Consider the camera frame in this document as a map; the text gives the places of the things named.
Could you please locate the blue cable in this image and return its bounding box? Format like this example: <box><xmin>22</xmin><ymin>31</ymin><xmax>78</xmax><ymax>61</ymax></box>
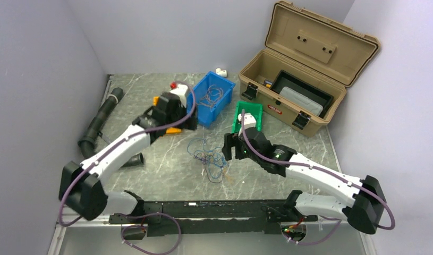
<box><xmin>186</xmin><ymin>137</ymin><xmax>231</xmax><ymax>184</ymax></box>

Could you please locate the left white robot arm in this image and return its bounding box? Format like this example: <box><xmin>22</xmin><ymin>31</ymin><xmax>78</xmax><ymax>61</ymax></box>
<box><xmin>58</xmin><ymin>88</ymin><xmax>198</xmax><ymax>226</ymax></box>

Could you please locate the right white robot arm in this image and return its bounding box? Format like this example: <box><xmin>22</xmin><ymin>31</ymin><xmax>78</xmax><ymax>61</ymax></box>
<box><xmin>222</xmin><ymin>127</ymin><xmax>389</xmax><ymax>234</ymax></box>

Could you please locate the orange plastic bin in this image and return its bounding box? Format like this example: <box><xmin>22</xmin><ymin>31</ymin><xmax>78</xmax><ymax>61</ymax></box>
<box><xmin>152</xmin><ymin>96</ymin><xmax>182</xmax><ymax>135</ymax></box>

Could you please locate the green plastic bin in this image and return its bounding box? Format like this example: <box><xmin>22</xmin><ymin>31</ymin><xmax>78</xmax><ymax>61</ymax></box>
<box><xmin>232</xmin><ymin>100</ymin><xmax>263</xmax><ymax>133</ymax></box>

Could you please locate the blue plastic bin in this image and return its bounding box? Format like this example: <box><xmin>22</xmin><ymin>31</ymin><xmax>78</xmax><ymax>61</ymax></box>
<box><xmin>193</xmin><ymin>71</ymin><xmax>236</xmax><ymax>128</ymax></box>

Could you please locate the grey plastic case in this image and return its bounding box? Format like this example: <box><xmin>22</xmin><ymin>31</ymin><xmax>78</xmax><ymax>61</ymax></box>
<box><xmin>279</xmin><ymin>87</ymin><xmax>323</xmax><ymax>115</ymax></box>

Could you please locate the yellow blue battery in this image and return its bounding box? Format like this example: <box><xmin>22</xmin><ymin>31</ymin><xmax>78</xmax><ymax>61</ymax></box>
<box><xmin>263</xmin><ymin>80</ymin><xmax>272</xmax><ymax>88</ymax></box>

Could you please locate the white plastic fitting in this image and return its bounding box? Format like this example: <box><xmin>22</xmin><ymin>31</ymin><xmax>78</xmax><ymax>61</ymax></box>
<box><xmin>215</xmin><ymin>68</ymin><xmax>227</xmax><ymax>78</ymax></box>

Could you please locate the black toolbox tray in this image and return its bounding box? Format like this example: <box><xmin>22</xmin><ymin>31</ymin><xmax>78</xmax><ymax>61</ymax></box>
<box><xmin>270</xmin><ymin>70</ymin><xmax>334</xmax><ymax>118</ymax></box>

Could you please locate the tan plastic toolbox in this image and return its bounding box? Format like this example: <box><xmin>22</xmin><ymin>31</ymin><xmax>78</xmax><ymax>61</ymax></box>
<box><xmin>239</xmin><ymin>1</ymin><xmax>380</xmax><ymax>137</ymax></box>

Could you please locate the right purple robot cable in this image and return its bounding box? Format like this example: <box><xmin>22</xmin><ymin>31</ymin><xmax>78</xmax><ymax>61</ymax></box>
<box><xmin>239</xmin><ymin>109</ymin><xmax>396</xmax><ymax>247</ymax></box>

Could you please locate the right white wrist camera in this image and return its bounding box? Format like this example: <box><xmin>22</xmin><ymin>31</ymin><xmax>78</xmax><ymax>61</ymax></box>
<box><xmin>237</xmin><ymin>113</ymin><xmax>258</xmax><ymax>135</ymax></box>

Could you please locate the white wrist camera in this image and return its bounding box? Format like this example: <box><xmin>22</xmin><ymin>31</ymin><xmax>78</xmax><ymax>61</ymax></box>
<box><xmin>237</xmin><ymin>113</ymin><xmax>258</xmax><ymax>135</ymax></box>
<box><xmin>170</xmin><ymin>81</ymin><xmax>190</xmax><ymax>106</ymax></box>

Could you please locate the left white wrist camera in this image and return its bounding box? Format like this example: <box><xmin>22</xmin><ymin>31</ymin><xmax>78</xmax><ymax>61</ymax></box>
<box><xmin>170</xmin><ymin>81</ymin><xmax>190</xmax><ymax>106</ymax></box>

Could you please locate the black corrugated hose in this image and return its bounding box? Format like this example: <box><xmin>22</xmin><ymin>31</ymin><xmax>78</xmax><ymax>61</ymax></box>
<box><xmin>77</xmin><ymin>87</ymin><xmax>146</xmax><ymax>168</ymax></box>

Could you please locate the aluminium frame rail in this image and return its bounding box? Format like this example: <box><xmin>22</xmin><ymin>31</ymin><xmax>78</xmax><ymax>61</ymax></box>
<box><xmin>47</xmin><ymin>74</ymin><xmax>377</xmax><ymax>255</ymax></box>

